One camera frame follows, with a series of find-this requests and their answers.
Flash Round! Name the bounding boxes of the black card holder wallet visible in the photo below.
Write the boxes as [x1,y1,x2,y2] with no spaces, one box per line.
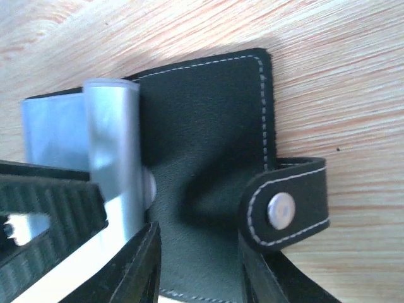
[21,48,335,302]

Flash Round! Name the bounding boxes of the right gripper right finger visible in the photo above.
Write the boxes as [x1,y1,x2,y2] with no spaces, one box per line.
[25,220,163,303]

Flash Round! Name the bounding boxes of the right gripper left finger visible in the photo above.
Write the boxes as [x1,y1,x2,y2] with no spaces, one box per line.
[0,159,110,275]

